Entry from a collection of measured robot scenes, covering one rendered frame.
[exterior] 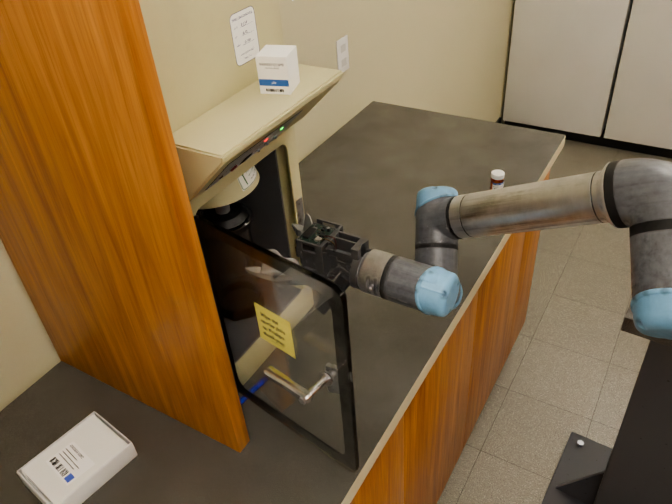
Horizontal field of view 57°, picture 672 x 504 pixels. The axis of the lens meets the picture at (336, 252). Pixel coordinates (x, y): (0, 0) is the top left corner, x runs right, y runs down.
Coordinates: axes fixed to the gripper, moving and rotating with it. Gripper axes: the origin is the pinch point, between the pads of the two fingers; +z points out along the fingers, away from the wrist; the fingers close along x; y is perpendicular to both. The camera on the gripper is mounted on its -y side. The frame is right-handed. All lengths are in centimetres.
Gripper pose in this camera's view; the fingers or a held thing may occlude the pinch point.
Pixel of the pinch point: (271, 248)
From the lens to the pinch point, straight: 114.0
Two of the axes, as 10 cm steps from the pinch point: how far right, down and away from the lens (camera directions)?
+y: -0.7, -7.9, -6.1
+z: -8.6, -2.6, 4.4
